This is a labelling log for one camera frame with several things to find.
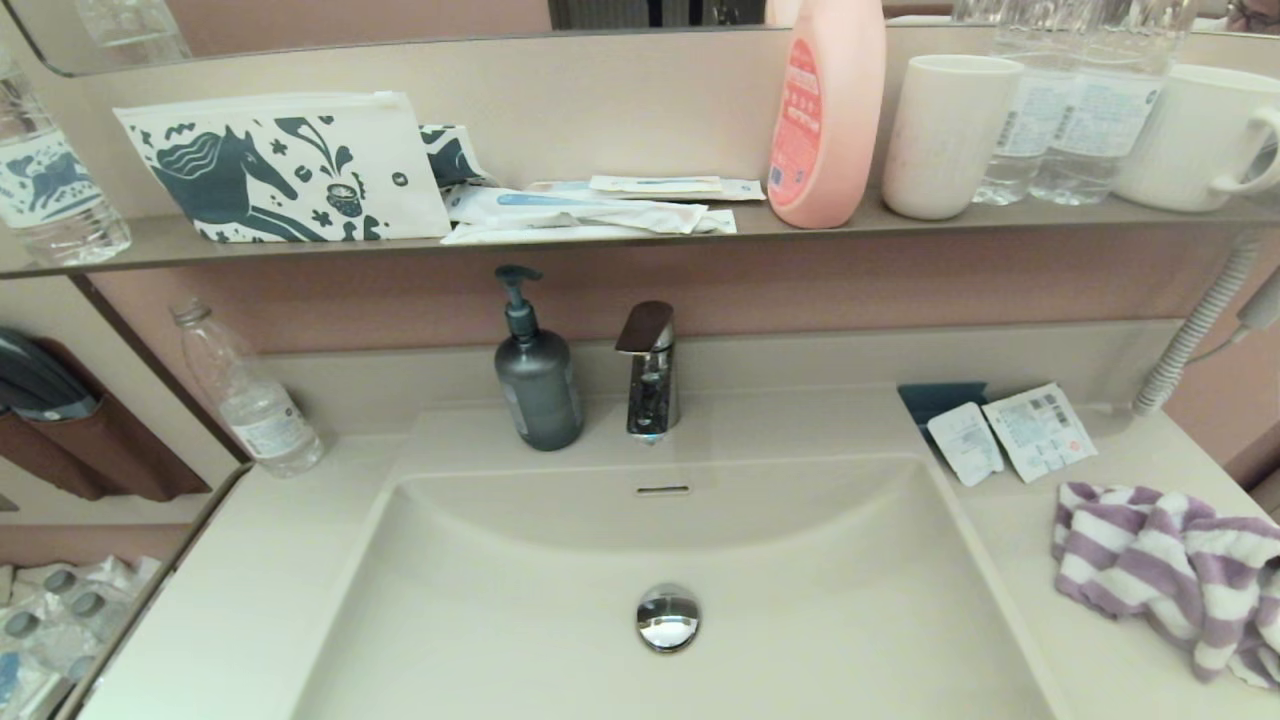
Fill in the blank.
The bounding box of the chrome faucet lever handle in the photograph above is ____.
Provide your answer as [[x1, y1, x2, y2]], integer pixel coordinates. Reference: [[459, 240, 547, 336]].
[[615, 301, 675, 353]]

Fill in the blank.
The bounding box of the purple white striped towel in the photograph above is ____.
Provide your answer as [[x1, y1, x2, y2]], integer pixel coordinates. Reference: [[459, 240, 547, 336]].
[[1052, 482, 1280, 691]]

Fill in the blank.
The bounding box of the chrome faucet spout body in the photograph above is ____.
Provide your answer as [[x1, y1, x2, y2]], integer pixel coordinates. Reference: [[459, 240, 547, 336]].
[[627, 345, 682, 442]]

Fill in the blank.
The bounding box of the chrome sink drain stopper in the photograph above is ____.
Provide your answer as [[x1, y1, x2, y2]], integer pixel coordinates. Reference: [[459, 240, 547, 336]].
[[635, 583, 702, 654]]

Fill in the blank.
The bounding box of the beige ceramic sink basin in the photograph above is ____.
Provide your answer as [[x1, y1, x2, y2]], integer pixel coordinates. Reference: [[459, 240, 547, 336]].
[[290, 385, 1061, 720]]

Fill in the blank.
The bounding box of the grey pump soap bottle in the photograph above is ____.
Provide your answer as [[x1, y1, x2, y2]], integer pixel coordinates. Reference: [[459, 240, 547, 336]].
[[494, 265, 585, 452]]

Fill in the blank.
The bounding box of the long plain white packet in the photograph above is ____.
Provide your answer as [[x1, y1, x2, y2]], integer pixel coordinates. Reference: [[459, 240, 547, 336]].
[[440, 208, 739, 247]]

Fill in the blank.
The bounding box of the white toothbrush packet blue print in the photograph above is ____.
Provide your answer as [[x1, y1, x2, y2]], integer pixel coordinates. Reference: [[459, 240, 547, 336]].
[[443, 183, 713, 237]]

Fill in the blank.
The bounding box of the slim packet with blue stripe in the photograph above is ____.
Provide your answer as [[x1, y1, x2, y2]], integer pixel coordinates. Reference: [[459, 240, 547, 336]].
[[588, 174, 724, 196]]

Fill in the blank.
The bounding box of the wide flat white packet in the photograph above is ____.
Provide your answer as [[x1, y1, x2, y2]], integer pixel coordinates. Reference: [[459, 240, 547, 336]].
[[525, 178, 769, 204]]

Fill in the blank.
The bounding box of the small white horse print pouch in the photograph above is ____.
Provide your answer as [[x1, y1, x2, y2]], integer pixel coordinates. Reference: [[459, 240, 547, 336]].
[[418, 123, 493, 191]]

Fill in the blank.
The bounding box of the dark blue tray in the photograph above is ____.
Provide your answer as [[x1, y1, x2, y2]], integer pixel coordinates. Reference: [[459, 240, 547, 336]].
[[897, 382, 989, 441]]

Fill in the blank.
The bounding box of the pink lotion bottle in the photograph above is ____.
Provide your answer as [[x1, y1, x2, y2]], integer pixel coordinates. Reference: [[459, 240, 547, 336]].
[[767, 0, 888, 230]]

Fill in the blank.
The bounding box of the small white sachet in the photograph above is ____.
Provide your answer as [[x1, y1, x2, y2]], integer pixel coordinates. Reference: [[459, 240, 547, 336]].
[[926, 401, 1006, 488]]

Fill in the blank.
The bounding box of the clear nearly empty plastic bottle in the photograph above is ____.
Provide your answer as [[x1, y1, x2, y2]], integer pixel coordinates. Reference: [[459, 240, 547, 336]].
[[170, 300, 326, 478]]

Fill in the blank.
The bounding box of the large white horse print pouch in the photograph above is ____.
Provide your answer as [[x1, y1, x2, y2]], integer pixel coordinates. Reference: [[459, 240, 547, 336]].
[[113, 90, 453, 244]]

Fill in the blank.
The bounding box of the white sachet with barcode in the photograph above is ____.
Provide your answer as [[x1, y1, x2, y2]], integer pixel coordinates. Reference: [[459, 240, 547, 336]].
[[982, 383, 1099, 484]]

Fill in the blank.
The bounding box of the clear labelled water bottle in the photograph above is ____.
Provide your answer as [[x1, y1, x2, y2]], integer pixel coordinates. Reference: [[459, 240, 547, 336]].
[[1030, 0, 1173, 207], [972, 0, 1076, 207]]

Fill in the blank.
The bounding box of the brown fabric bag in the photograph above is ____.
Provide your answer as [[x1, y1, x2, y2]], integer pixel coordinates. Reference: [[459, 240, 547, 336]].
[[0, 338, 213, 503]]

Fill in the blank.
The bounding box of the black hair dryer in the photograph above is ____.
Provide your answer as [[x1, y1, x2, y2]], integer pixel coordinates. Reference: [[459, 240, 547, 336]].
[[0, 327, 101, 423]]

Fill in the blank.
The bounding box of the water bottle blue horse label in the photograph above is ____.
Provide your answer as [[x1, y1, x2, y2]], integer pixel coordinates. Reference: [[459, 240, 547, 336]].
[[0, 50, 133, 267]]

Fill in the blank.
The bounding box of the grey hair dryer handset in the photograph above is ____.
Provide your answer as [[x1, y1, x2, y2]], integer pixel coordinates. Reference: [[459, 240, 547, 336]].
[[1235, 268, 1280, 332]]

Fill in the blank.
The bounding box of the shrink wrapped water bottle pack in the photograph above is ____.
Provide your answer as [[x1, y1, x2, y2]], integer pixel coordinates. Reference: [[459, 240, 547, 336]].
[[0, 555, 163, 720]]

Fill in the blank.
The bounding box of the white ribbed handleless cup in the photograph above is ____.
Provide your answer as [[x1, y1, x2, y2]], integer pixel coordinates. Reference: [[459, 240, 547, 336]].
[[880, 55, 1027, 221]]

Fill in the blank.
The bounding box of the grey wall shelf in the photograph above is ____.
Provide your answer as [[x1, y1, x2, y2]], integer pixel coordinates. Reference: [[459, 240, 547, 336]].
[[0, 188, 1280, 281]]

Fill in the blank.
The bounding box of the wall mirror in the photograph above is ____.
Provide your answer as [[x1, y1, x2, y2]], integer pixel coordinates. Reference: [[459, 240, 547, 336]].
[[0, 0, 1280, 79]]

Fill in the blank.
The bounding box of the white coiled hose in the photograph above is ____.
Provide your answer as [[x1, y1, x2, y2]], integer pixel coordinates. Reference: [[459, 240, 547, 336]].
[[1132, 235, 1266, 417]]

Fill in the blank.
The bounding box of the white ribbed mug with handle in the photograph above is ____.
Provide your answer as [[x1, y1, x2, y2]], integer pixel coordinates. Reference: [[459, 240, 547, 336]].
[[1112, 63, 1280, 213]]

